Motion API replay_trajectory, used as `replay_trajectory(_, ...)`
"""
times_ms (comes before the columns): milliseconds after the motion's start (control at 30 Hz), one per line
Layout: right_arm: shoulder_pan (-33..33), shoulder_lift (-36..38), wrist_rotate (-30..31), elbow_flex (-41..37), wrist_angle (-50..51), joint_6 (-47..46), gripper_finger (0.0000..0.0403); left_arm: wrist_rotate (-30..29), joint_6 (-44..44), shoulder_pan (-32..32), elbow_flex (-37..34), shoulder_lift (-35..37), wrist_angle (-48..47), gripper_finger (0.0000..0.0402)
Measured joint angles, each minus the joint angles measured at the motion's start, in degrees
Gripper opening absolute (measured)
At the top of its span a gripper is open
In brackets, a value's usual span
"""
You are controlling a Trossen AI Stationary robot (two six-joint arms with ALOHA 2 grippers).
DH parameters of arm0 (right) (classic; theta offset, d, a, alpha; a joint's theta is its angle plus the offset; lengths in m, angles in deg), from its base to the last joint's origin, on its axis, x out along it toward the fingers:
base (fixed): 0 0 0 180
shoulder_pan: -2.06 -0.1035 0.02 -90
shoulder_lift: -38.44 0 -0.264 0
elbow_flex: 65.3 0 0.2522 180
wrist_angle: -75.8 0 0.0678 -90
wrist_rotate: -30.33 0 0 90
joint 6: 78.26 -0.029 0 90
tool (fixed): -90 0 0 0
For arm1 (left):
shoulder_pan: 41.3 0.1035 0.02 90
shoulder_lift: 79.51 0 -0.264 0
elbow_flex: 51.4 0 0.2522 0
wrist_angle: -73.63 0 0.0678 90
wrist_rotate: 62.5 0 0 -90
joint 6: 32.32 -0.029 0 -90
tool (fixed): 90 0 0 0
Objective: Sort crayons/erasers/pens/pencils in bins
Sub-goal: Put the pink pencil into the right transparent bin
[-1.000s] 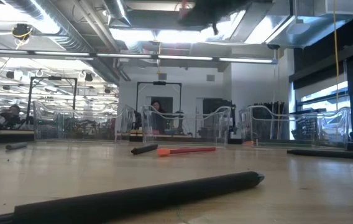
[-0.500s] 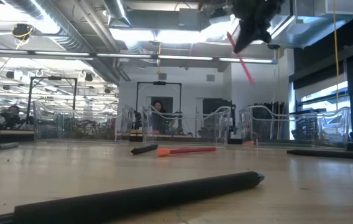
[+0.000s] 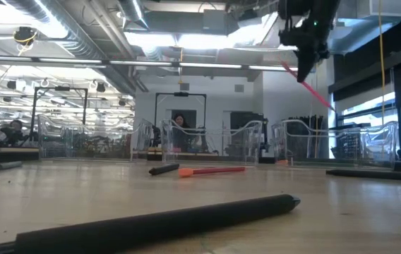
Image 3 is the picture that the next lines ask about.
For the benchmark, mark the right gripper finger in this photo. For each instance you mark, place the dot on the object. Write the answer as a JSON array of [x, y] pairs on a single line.
[[306, 63]]

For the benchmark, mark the black pen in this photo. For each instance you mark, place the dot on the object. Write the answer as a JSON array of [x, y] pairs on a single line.
[[163, 169], [151, 225]]

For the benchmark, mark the black ceiling camera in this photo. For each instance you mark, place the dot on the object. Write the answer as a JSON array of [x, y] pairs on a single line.
[[24, 35]]

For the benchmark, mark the black pencil with orange cap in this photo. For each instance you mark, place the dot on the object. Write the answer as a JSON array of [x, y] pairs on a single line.
[[380, 174]]

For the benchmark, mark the clear plastic bin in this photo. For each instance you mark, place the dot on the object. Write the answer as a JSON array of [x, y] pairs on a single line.
[[334, 144], [211, 144], [94, 141]]

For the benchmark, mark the black overhead rig frame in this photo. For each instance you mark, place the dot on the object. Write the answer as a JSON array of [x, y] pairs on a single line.
[[181, 94], [34, 113]]

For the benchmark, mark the pink pencil with orange cap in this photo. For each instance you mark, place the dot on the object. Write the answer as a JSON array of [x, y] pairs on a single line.
[[318, 97]]

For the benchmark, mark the person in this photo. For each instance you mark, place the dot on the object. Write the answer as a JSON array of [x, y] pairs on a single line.
[[181, 127], [10, 134]]

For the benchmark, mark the red pencil with orange cap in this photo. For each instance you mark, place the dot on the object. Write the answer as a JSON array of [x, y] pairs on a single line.
[[214, 171]]

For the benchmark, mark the long ceiling light strip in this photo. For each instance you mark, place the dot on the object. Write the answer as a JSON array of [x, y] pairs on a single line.
[[207, 65]]

